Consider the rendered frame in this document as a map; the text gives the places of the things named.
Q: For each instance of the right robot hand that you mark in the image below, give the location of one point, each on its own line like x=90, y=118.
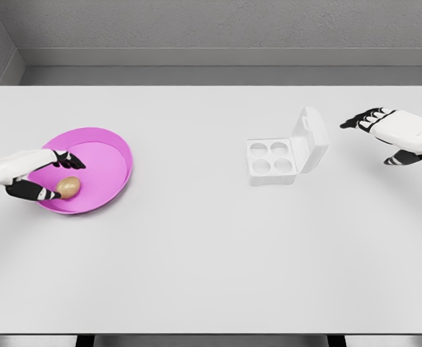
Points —
x=402, y=130

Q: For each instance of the beige egg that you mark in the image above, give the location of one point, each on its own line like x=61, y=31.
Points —
x=69, y=186

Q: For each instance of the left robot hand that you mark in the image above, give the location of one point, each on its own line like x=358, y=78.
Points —
x=19, y=164

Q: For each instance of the white egg box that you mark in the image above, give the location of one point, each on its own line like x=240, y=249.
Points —
x=287, y=155

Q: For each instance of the pink round plate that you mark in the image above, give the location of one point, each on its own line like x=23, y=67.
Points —
x=99, y=159

